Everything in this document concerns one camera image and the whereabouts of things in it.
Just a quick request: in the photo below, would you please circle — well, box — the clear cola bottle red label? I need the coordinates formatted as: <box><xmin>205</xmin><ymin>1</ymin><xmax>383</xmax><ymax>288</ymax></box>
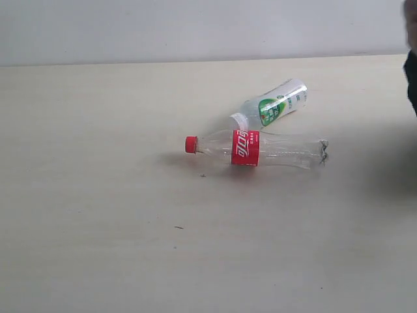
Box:
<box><xmin>184</xmin><ymin>130</ymin><xmax>328</xmax><ymax>168</ymax></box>

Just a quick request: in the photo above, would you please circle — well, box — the black sleeved forearm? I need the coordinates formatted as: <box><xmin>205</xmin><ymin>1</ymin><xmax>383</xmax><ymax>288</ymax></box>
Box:
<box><xmin>403</xmin><ymin>0</ymin><xmax>417</xmax><ymax>117</ymax></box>

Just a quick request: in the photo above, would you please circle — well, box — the clear bottle green white label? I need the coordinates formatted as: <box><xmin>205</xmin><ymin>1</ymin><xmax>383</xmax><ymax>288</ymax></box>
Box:
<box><xmin>229</xmin><ymin>79</ymin><xmax>308</xmax><ymax>130</ymax></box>

